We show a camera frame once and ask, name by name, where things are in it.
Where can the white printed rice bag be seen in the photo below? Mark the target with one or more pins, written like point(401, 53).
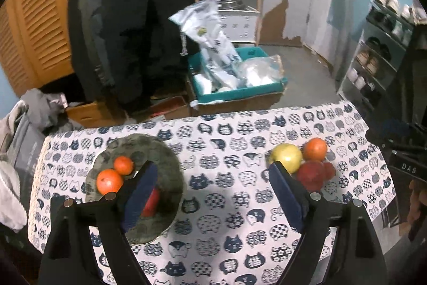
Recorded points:
point(201, 22)

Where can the yellow pear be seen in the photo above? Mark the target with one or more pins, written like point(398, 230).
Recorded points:
point(289, 155)

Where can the grey clothes pile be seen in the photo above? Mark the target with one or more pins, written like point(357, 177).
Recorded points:
point(23, 131)

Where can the wooden louvered cabinet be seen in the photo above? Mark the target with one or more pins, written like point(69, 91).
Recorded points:
point(35, 47)

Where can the black hanging coat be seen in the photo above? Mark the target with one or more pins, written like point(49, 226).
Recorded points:
point(127, 51)

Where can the small tangerine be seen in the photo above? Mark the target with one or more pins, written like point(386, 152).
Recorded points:
point(329, 171)
point(123, 165)

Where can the small red apple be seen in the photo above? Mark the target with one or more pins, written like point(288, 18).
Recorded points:
point(311, 175)

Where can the large red apple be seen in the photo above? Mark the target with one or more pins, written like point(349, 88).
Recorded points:
point(152, 204)

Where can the shoe rack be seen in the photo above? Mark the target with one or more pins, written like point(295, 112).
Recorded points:
point(387, 68)

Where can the cat pattern tablecloth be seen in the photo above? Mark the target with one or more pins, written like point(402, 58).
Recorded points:
point(230, 228)

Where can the teal cardboard box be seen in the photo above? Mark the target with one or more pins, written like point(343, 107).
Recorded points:
point(206, 93)

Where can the person's right hand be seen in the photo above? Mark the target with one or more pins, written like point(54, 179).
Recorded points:
point(418, 197)

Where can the clear plastic bag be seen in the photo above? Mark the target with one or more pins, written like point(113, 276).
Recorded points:
point(260, 71)

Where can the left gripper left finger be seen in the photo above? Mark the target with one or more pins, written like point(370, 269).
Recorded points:
point(135, 193)

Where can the large orange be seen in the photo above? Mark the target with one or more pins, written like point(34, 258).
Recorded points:
point(315, 150)

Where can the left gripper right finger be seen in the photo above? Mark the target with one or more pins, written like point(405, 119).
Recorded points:
point(292, 196)

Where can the green glass plate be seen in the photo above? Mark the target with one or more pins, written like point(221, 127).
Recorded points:
point(141, 148)

